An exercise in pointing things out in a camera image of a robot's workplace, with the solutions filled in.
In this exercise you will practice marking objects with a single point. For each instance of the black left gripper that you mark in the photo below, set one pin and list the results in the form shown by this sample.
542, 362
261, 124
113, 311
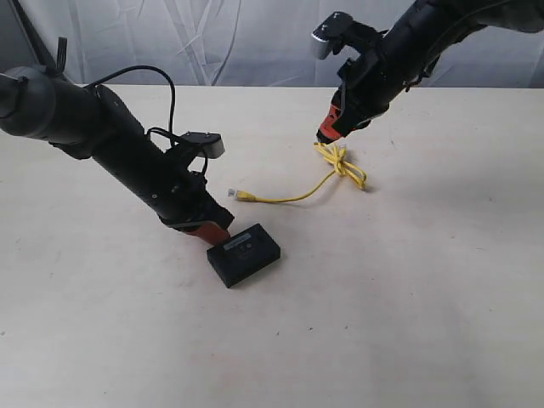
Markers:
197, 213

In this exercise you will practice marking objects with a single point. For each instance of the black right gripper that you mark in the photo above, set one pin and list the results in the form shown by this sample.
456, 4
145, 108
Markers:
368, 86

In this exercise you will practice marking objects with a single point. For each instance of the black network switch box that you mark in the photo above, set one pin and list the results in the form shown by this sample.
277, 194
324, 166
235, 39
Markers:
243, 255

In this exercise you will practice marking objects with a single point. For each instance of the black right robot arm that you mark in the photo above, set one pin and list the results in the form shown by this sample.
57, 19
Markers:
397, 59

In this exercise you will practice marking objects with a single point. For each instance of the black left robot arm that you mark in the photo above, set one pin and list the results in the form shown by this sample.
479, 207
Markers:
92, 122

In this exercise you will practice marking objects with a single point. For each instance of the white backdrop curtain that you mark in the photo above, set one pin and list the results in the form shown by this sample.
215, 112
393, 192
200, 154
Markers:
206, 43

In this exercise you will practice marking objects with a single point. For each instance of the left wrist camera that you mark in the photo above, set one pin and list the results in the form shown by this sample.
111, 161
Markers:
207, 145

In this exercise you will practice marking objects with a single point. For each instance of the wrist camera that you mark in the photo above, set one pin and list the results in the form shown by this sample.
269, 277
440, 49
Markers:
207, 145
329, 32

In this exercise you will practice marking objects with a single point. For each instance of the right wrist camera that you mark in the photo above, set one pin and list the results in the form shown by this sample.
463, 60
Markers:
329, 32

